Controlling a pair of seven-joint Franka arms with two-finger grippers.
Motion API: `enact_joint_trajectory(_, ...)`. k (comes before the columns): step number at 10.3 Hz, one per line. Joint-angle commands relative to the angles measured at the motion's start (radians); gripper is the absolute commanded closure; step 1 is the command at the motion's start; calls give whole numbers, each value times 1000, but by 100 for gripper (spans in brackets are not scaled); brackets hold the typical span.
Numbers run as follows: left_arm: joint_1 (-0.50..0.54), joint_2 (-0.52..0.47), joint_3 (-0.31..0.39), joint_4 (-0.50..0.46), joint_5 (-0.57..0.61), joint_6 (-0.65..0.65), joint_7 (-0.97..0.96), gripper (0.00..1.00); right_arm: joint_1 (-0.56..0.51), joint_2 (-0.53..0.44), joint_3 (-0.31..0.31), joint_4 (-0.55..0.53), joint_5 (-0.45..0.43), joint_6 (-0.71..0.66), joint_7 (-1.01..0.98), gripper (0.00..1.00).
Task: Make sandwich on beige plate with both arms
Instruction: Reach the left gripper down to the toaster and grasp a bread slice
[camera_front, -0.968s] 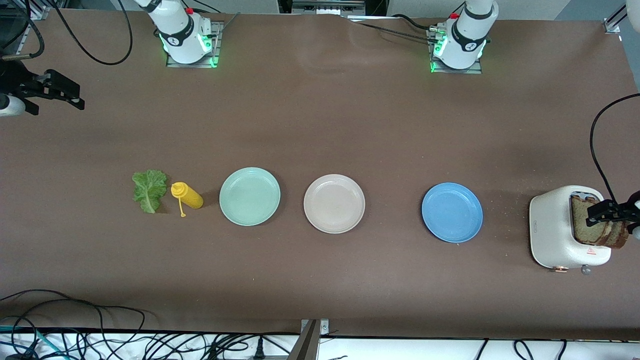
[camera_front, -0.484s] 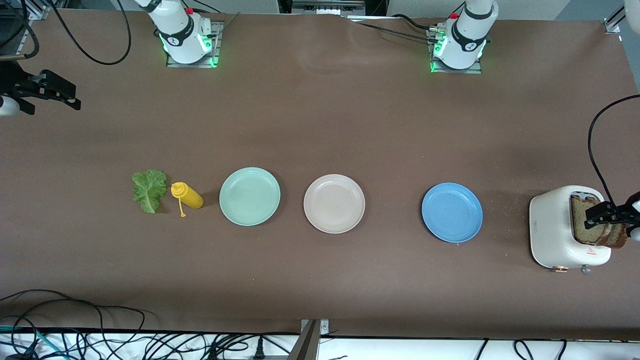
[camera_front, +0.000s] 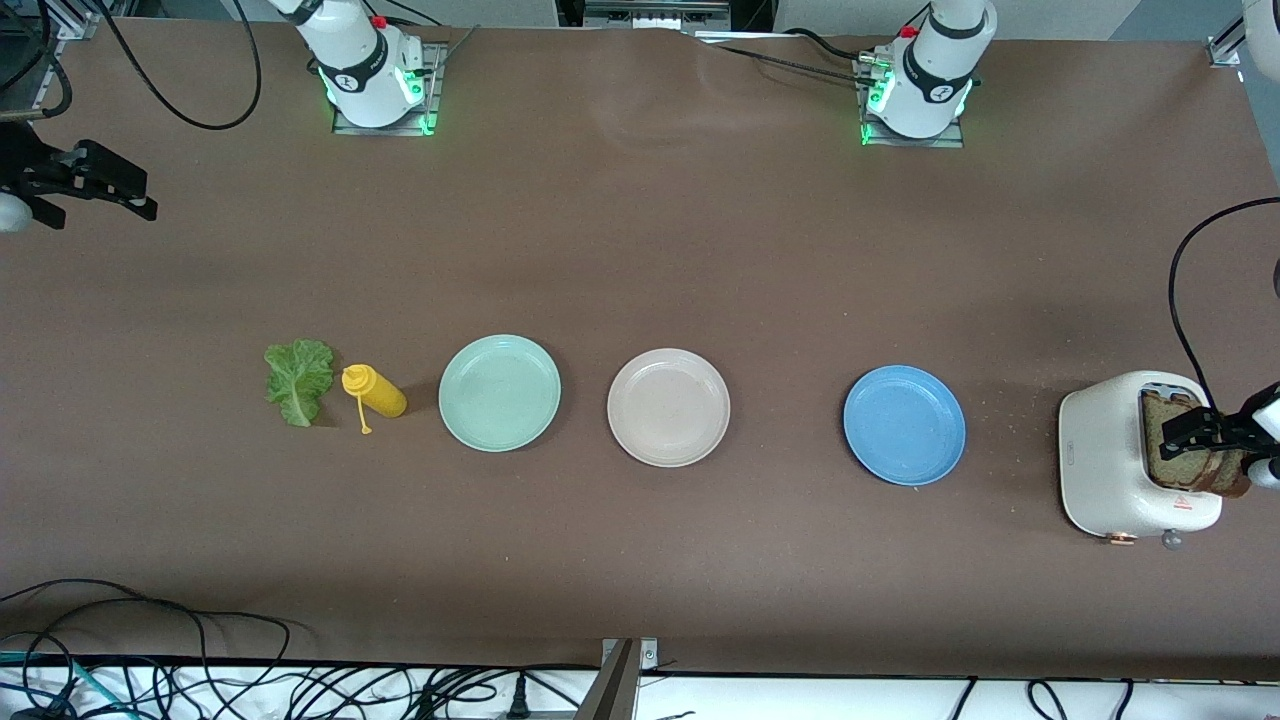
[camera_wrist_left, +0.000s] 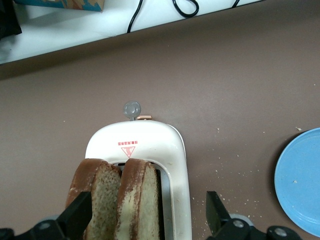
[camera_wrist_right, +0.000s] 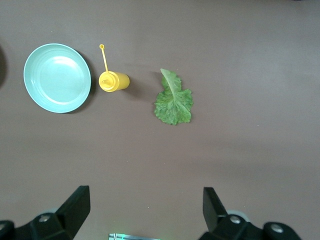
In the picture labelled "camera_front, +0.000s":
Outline brown bread slice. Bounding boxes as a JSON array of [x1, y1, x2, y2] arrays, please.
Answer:
[[1142, 390, 1229, 491], [1212, 448, 1253, 498]]

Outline green lettuce leaf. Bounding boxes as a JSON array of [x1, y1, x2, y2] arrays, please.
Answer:
[[264, 339, 336, 428]]

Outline yellow mustard squeeze bottle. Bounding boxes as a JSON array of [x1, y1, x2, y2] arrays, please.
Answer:
[[341, 364, 408, 435]]

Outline blue plate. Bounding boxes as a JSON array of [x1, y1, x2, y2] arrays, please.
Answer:
[[843, 365, 967, 487]]

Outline mint green plate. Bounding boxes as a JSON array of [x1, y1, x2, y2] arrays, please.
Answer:
[[438, 334, 562, 453]]

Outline beige plate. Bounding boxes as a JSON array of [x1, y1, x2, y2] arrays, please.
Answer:
[[607, 348, 732, 468]]

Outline white two-slot toaster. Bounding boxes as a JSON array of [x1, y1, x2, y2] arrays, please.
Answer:
[[1058, 370, 1224, 551]]

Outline aluminium table side rail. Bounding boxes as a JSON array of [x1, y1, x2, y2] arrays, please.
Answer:
[[0, 10, 111, 121]]

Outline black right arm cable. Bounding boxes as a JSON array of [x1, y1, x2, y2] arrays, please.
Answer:
[[0, 0, 263, 131]]

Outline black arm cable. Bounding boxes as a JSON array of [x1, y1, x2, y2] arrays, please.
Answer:
[[0, 0, 263, 131], [1168, 198, 1280, 406]]

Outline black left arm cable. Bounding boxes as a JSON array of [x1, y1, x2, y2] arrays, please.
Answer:
[[1168, 198, 1280, 406]]

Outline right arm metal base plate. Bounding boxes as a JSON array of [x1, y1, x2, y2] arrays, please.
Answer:
[[332, 40, 446, 136]]

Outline aluminium corner rail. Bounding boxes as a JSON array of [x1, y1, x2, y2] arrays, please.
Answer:
[[1207, 20, 1247, 69]]

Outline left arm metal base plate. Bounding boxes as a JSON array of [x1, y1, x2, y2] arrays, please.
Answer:
[[858, 55, 966, 149]]

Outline long black floor cable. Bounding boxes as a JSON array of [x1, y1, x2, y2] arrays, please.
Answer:
[[0, 578, 293, 663]]

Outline teal cable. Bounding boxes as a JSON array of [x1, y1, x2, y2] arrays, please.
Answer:
[[0, 650, 136, 720]]

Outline black base power cable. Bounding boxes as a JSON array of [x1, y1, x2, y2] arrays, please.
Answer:
[[690, 28, 881, 86]]

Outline tangled black cable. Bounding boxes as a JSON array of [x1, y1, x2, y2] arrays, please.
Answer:
[[150, 660, 501, 720]]

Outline metal frame equipment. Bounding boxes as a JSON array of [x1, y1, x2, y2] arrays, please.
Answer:
[[583, 0, 733, 31]]

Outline metal table edge bracket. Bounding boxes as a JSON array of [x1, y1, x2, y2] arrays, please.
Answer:
[[598, 638, 659, 720]]

